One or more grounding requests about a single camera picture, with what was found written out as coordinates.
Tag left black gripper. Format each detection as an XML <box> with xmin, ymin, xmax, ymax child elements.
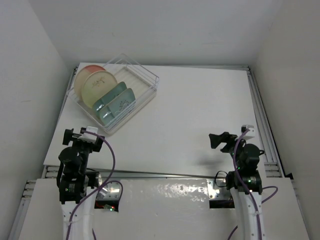
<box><xmin>63</xmin><ymin>128</ymin><xmax>103</xmax><ymax>172</ymax></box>

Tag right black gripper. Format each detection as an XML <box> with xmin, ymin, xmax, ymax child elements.
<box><xmin>208</xmin><ymin>131</ymin><xmax>248</xmax><ymax>169</ymax></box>

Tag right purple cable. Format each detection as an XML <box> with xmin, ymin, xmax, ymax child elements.
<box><xmin>226</xmin><ymin>133</ymin><xmax>279</xmax><ymax>240</ymax></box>

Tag teal divided rectangular plate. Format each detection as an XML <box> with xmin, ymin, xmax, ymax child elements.
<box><xmin>92</xmin><ymin>81</ymin><xmax>127</xmax><ymax>117</ymax></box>

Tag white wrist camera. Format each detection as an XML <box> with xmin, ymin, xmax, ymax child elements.
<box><xmin>241</xmin><ymin>124</ymin><xmax>256</xmax><ymax>140</ymax></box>
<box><xmin>77</xmin><ymin>126</ymin><xmax>98</xmax><ymax>143</ymax></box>

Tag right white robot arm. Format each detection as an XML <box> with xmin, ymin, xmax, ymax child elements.
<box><xmin>209</xmin><ymin>126</ymin><xmax>266</xmax><ymax>240</ymax></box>

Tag pink and cream round plate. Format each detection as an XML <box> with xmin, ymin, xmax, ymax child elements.
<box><xmin>73</xmin><ymin>64</ymin><xmax>105</xmax><ymax>100</ymax></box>

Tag clear wire dish rack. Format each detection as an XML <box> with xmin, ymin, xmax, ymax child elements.
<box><xmin>66</xmin><ymin>53</ymin><xmax>159</xmax><ymax>135</ymax></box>

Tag teal dotted rectangular plate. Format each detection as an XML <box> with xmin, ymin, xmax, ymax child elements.
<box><xmin>99</xmin><ymin>88</ymin><xmax>136</xmax><ymax>126</ymax></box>

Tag green and cream round plate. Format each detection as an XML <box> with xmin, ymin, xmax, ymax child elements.
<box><xmin>81</xmin><ymin>70</ymin><xmax>118</xmax><ymax>108</ymax></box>

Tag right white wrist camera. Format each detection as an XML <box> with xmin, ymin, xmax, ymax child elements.
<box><xmin>241</xmin><ymin>124</ymin><xmax>256</xmax><ymax>140</ymax></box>

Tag white front cover board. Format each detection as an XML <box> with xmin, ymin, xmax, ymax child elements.
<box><xmin>17</xmin><ymin>178</ymin><xmax>308</xmax><ymax>240</ymax></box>

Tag aluminium table frame rails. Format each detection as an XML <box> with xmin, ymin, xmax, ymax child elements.
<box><xmin>247</xmin><ymin>68</ymin><xmax>285</xmax><ymax>178</ymax></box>

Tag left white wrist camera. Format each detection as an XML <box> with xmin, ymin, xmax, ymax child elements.
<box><xmin>77</xmin><ymin>126</ymin><xmax>98</xmax><ymax>143</ymax></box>

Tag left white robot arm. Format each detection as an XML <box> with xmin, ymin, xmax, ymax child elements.
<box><xmin>56</xmin><ymin>126</ymin><xmax>103</xmax><ymax>240</ymax></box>

